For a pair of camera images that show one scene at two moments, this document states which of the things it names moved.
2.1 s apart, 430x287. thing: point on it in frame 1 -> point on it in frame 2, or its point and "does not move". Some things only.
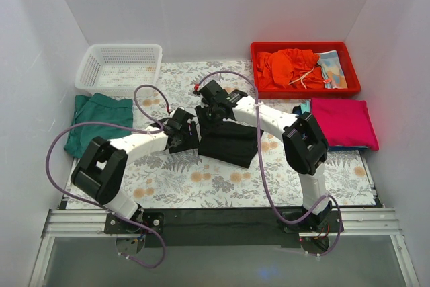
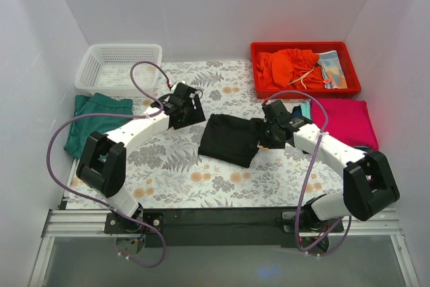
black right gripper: x=208 y=119 -> x=266 y=134
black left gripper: x=187 y=136 -> x=189 y=112
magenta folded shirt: x=345 y=122 does not move
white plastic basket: x=118 y=70 does not move
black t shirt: x=230 y=141 does not move
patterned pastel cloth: x=332 y=72 does not move
